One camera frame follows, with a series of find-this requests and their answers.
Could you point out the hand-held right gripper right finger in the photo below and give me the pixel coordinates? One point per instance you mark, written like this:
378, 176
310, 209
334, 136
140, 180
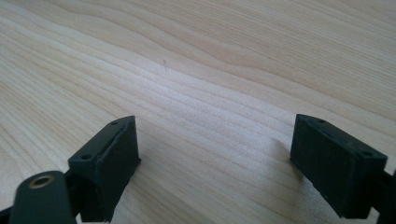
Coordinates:
336, 168

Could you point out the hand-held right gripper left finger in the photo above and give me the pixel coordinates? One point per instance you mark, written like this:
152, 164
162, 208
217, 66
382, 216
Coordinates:
107, 165

